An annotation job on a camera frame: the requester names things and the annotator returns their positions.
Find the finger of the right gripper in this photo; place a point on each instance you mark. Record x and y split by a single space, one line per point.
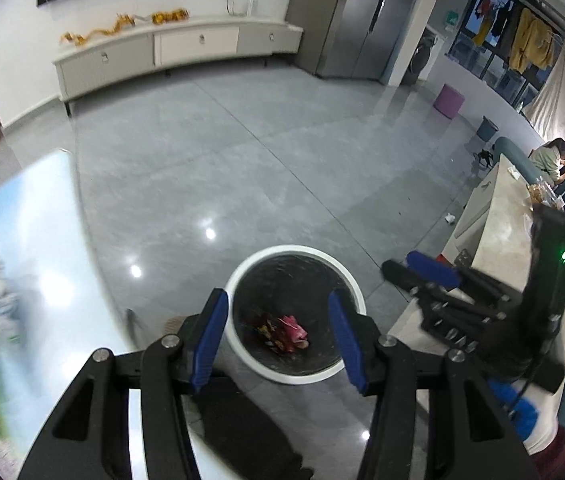
401 277
433 270

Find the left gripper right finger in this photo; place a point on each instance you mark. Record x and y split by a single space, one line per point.
469 435

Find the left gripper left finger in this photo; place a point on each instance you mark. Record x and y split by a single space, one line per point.
87 435

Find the pink snack wrapper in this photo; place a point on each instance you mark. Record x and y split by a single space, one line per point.
289 336

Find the white round trash bin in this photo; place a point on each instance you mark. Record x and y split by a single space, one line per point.
288 280

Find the right hand blue glove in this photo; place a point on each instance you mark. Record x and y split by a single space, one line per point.
521 412

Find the beige side cabinet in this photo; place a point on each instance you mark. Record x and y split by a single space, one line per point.
494 227

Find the blue small bin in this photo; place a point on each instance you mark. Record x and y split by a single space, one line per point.
487 129

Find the seated person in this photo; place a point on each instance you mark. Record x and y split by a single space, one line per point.
550 159

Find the washing machine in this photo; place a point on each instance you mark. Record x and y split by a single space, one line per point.
420 57

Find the yellow hanging jacket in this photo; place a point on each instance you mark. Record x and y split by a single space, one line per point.
533 44

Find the grey refrigerator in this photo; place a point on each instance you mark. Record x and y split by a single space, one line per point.
347 39

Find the golden dragon ornament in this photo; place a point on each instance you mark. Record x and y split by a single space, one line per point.
124 22

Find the white tv cabinet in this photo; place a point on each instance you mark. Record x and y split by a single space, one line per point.
147 49

